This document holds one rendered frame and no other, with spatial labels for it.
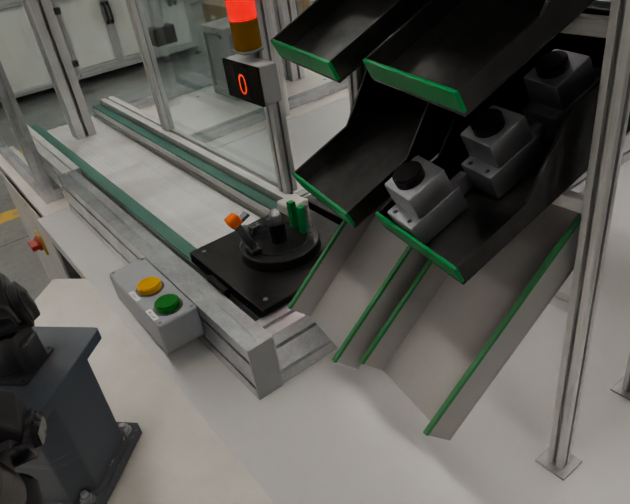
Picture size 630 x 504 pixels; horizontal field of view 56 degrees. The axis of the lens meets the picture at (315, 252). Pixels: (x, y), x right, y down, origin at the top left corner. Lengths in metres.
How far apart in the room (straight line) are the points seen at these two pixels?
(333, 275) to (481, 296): 0.23
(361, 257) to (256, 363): 0.22
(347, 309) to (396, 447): 0.20
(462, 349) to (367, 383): 0.26
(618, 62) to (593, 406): 0.52
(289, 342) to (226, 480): 0.21
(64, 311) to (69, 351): 0.46
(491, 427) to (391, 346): 0.21
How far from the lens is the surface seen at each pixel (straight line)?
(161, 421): 0.95
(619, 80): 0.54
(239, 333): 0.89
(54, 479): 0.85
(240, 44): 1.11
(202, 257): 1.06
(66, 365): 0.78
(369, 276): 0.78
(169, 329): 0.96
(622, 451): 0.87
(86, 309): 1.23
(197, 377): 0.99
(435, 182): 0.57
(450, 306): 0.71
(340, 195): 0.69
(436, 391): 0.70
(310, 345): 0.93
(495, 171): 0.59
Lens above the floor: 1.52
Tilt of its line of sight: 33 degrees down
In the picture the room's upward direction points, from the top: 9 degrees counter-clockwise
